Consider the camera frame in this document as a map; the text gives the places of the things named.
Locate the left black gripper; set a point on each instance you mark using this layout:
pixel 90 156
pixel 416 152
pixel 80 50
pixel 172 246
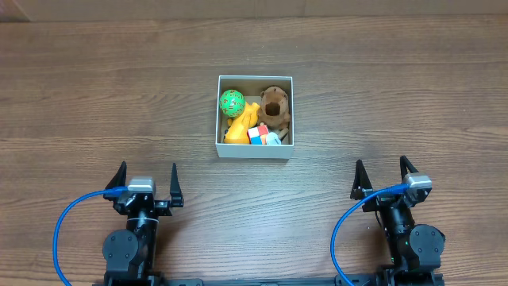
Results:
pixel 144 202

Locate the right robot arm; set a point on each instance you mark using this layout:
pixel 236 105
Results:
pixel 415 248

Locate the white cardboard box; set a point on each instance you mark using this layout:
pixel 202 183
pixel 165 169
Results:
pixel 251 87

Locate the colourful puzzle cube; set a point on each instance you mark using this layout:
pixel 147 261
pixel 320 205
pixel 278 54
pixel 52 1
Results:
pixel 258 135

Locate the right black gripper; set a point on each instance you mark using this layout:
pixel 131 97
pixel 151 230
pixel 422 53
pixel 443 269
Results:
pixel 386 200

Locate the green patterned ball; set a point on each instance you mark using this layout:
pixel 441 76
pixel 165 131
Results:
pixel 232 103

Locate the yellow rubber dolphin toy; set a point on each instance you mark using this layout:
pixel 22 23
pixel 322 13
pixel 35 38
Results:
pixel 237 132

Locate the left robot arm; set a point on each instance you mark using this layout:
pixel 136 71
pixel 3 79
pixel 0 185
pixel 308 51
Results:
pixel 130 252

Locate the white round wooden-handled tool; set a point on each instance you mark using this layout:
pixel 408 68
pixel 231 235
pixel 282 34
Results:
pixel 275 138

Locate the brown capybara plush toy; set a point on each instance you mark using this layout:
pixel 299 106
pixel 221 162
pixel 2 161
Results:
pixel 274 108

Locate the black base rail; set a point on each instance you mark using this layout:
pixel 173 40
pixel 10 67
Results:
pixel 278 282

